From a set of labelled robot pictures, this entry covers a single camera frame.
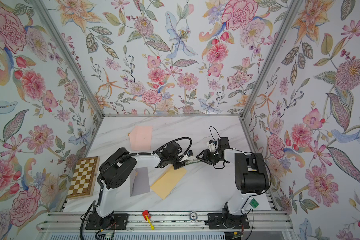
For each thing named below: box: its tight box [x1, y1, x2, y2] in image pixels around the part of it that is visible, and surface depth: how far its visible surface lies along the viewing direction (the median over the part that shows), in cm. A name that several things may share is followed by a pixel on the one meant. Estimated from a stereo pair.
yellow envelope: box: [150, 164, 187, 200], surface depth 90 cm
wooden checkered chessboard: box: [67, 156, 100, 200], surface depth 88 cm
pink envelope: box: [129, 125, 153, 151], surface depth 110 cm
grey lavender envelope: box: [129, 167, 151, 197], surface depth 85 cm
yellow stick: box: [145, 215, 155, 231], surface depth 75 cm
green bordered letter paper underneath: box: [184, 158, 202, 165], surface depth 97 cm
